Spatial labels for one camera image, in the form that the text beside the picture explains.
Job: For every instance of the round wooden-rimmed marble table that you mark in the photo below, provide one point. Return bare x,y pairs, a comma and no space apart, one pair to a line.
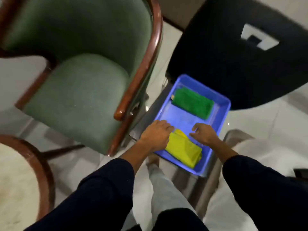
36,170

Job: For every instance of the person's right fingers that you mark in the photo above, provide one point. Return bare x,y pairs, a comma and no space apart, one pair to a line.
195,132

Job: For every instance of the blue plastic tray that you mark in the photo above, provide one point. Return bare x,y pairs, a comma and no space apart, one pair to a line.
182,119

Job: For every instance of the person's right hand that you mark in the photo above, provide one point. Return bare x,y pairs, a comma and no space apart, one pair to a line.
205,135

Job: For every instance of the person's left forearm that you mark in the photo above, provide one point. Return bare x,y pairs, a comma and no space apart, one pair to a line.
103,190

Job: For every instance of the person's left hand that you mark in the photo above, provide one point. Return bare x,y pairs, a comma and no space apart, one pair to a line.
155,137

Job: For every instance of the person's left fingers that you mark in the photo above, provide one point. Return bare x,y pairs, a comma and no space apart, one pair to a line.
166,127

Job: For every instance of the green folded cloth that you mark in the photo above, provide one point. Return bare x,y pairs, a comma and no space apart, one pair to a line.
192,103

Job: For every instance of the person's dark shirt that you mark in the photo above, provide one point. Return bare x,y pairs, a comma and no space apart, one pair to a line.
179,220

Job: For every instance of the black plastic chair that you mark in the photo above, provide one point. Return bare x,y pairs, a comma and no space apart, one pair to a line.
223,62

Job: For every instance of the yellow folded cloth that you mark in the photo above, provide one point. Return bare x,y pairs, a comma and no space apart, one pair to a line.
184,149

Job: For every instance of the green upholstered wooden armchair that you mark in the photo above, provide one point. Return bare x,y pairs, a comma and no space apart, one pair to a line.
79,93

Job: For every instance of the person's right forearm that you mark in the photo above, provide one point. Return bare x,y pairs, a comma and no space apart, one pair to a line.
264,190

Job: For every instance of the person's grey trouser leg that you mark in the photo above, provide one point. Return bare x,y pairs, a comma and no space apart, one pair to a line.
166,192

